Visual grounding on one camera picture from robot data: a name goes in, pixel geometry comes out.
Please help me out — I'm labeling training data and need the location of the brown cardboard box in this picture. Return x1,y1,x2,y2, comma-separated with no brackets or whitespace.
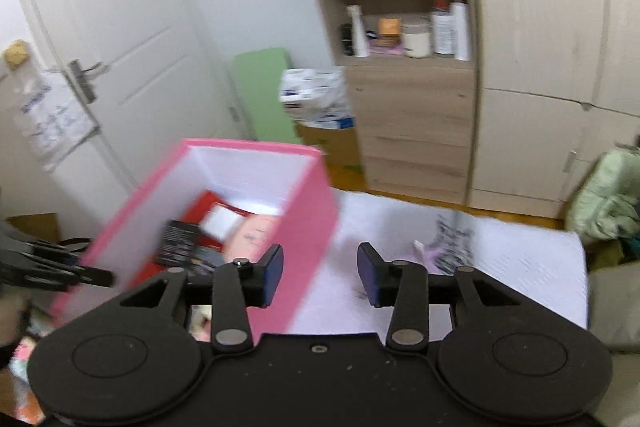
297,121,364,176
7,213,61,241

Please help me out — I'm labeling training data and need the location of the pink cardboard box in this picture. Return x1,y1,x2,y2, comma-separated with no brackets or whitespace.
50,138,342,343

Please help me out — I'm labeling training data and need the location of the metal door handle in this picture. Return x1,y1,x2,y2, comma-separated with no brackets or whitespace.
67,59,109,104

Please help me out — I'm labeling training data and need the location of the black case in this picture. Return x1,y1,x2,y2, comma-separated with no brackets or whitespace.
155,219,223,269

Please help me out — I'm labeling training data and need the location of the tissue pack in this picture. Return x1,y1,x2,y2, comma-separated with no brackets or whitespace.
279,67,356,130

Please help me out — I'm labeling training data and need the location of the yellow sponge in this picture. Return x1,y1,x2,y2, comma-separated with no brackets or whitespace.
2,39,30,68

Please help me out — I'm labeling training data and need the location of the spray can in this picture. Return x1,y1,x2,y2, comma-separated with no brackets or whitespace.
431,0,454,56

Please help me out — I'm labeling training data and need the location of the white round jar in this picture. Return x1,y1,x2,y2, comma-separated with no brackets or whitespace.
401,23,432,59

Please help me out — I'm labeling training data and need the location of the tall white bottle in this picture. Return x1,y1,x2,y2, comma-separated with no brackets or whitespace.
450,0,472,62

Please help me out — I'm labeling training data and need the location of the white door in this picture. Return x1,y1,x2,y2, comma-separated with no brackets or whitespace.
4,0,251,210

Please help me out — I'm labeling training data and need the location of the wooden wardrobe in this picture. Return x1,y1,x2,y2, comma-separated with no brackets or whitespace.
462,0,640,220

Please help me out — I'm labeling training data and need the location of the green quilt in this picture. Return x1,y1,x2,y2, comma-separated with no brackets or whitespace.
565,149,640,249

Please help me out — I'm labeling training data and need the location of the white charger plug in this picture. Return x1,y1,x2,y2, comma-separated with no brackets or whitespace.
200,202,247,241

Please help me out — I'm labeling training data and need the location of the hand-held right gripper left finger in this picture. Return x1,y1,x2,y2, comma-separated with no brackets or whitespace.
120,244,284,355

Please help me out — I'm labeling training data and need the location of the round beige pad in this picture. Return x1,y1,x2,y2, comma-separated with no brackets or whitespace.
220,213,282,268

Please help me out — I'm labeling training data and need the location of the white printed plastic bag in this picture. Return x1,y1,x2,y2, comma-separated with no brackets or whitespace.
12,69,99,170

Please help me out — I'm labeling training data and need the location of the green board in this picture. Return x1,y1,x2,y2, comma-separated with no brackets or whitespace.
230,48,304,146

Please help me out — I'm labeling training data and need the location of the white tube bottle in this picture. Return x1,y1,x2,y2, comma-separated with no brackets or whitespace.
346,5,370,58

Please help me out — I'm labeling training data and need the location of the wooden bookshelf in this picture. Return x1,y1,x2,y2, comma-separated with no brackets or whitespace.
292,0,481,208

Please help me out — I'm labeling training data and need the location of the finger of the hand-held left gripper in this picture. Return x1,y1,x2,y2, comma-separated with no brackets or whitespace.
0,219,116,292

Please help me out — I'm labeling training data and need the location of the pink flat box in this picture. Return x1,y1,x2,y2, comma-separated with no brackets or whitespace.
370,38,405,56

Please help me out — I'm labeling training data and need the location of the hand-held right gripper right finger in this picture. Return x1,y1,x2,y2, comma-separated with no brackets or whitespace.
356,242,522,354

